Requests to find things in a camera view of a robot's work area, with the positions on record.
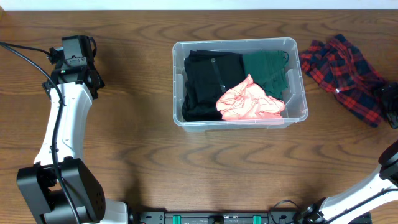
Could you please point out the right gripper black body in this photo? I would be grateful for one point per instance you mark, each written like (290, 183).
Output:
(389, 98)

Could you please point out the red plaid flannel shirt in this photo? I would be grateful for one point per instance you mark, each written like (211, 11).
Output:
(339, 67)

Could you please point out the dark green cloth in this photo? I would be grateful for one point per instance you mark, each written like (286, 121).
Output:
(267, 69)

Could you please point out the pink garment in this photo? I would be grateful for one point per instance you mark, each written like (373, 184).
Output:
(248, 101)

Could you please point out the black cloth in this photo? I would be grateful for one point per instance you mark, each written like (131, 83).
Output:
(212, 73)

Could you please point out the large black garment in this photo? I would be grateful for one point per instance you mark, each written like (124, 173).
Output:
(193, 110)

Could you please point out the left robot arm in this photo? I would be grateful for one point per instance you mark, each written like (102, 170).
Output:
(58, 187)

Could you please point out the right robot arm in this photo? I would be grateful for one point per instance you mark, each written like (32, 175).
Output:
(378, 188)

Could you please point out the clear plastic storage bin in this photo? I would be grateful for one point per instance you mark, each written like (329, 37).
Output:
(296, 109)

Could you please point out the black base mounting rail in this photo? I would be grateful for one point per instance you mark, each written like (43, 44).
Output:
(158, 217)

